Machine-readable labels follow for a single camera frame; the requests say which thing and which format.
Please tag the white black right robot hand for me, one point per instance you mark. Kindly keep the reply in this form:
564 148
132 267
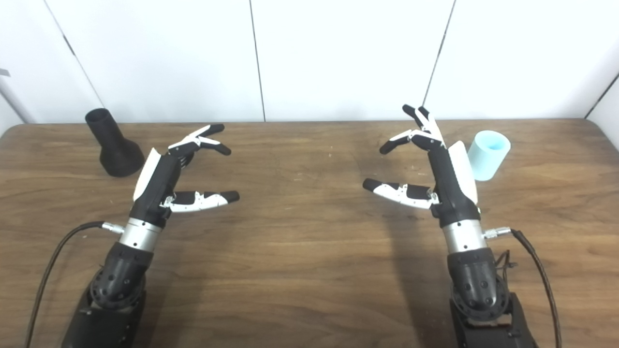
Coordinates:
447 186

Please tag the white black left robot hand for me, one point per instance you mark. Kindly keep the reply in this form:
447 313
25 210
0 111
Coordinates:
157 186

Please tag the light blue cup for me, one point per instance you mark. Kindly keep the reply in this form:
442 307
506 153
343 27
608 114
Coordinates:
488 157

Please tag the black flask-shaped vase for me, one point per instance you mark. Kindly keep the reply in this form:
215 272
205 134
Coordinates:
116 152

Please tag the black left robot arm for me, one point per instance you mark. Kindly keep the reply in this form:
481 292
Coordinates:
123 275

